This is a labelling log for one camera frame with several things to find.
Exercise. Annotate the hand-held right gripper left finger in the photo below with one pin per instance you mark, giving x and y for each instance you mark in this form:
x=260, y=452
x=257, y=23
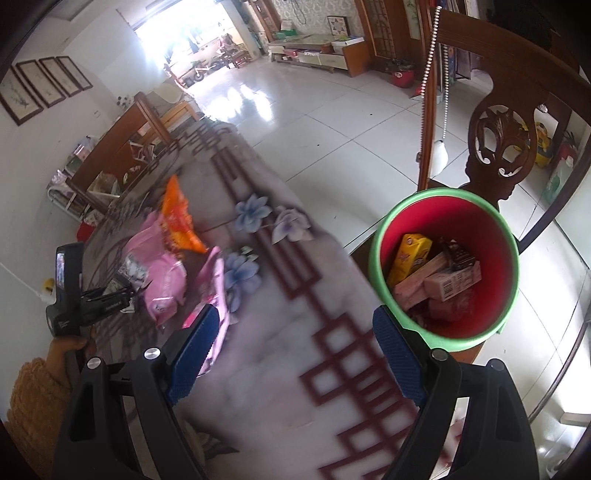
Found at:
x=194, y=350

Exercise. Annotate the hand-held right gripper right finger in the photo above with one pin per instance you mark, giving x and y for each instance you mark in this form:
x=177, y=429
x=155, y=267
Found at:
x=397, y=355

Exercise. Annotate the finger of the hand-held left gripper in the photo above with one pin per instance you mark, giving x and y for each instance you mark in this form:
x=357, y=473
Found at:
x=111, y=293

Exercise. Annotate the black and white wrapper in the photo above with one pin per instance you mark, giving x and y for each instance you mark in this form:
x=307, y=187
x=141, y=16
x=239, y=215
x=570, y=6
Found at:
x=131, y=270

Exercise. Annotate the yellow cardboard box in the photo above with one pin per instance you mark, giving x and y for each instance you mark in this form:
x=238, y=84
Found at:
x=406, y=258

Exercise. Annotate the red bucket with green rim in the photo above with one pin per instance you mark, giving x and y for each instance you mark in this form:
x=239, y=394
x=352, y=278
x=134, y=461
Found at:
x=489, y=240

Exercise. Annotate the person's left hand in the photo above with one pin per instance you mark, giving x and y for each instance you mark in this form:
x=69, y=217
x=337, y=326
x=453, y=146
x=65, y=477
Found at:
x=60, y=355

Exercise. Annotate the large pink packet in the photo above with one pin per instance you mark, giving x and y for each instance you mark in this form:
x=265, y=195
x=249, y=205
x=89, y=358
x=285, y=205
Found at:
x=157, y=277

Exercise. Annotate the narrow pink packet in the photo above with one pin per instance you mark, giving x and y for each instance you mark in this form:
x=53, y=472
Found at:
x=212, y=286

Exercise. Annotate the long pink cardboard box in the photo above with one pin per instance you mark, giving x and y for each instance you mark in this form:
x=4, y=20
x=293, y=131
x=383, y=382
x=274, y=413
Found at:
x=415, y=286

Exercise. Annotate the pink box with barcode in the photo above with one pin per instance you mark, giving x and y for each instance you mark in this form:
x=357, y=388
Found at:
x=457, y=281

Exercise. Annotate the floral printed tablecloth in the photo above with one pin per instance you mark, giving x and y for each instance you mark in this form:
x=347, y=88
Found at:
x=286, y=323

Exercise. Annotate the orange snack packet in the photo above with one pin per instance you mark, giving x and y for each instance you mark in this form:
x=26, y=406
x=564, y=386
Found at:
x=178, y=221

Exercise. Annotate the dark brown wrapper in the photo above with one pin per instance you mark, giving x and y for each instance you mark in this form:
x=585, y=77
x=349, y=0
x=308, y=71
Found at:
x=457, y=256

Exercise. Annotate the wooden side table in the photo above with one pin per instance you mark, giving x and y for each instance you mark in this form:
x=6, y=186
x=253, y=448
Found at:
x=120, y=138

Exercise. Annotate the white refrigerator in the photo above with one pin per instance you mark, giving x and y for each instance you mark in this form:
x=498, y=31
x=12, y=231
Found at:
x=577, y=240

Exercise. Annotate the green detergent bottle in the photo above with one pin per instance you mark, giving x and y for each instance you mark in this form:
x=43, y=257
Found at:
x=558, y=184

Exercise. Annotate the yellow toy car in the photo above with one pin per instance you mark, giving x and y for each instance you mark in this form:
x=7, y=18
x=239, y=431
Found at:
x=544, y=147

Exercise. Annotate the red fire extinguisher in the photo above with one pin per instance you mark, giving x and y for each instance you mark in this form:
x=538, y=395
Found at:
x=569, y=145

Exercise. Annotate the low television cabinet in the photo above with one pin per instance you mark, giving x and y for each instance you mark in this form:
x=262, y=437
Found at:
x=314, y=55

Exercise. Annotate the carved wooden chair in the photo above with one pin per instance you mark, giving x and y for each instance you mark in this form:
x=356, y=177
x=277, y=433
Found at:
x=498, y=55

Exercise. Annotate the dark framed wall picture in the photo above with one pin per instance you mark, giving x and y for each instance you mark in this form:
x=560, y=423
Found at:
x=40, y=83
x=60, y=77
x=74, y=73
x=21, y=97

